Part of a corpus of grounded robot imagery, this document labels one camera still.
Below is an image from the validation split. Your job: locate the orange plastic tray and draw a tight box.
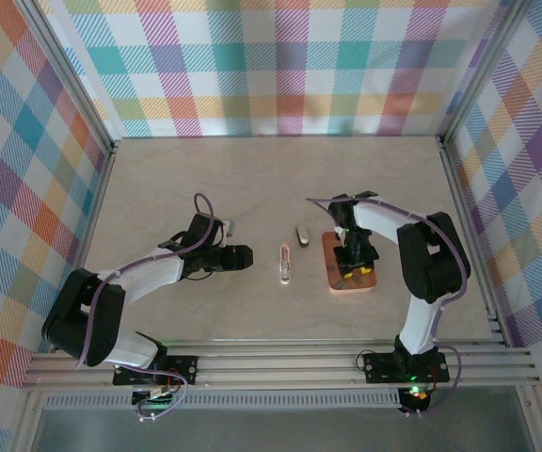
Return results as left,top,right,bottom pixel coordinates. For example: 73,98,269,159
321,230,379,298

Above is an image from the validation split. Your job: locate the white pink-tipped stick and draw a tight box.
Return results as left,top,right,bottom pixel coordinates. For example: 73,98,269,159
278,242,295,287

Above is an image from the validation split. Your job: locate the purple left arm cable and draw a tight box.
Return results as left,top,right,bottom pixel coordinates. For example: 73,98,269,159
76,191,218,371

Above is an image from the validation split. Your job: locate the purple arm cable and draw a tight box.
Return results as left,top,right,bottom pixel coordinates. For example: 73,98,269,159
304,196,470,418
76,191,218,371

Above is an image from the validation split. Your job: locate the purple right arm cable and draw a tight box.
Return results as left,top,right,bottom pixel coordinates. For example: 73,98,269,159
304,196,470,418

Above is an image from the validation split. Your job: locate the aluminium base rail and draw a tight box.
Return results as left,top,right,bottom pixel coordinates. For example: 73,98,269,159
20,339,542,392

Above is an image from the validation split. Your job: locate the aluminium frame floor rail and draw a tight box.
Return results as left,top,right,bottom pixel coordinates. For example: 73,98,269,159
438,136,542,452
11,140,120,452

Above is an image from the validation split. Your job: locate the short purple cable loop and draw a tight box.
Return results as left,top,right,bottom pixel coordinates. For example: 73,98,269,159
134,374,191,423

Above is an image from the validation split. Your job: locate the grey slotted cable duct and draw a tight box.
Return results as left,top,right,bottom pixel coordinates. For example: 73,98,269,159
44,394,402,409

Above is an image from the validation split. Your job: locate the aluminium frame post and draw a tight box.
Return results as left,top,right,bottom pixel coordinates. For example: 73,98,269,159
16,0,117,156
438,0,532,148

